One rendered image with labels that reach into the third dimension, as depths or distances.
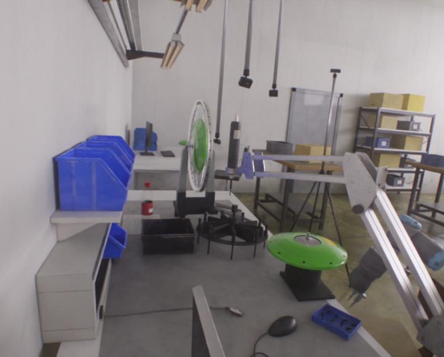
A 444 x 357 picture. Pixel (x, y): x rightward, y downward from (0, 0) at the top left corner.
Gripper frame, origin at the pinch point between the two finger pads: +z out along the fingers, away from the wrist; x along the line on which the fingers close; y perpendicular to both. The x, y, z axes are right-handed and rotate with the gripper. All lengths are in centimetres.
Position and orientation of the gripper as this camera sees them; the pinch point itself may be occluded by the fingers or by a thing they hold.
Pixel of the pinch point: (348, 303)
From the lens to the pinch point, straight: 107.8
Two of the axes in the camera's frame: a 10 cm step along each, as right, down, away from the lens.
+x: -2.4, 1.8, -9.5
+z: -5.1, 8.1, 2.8
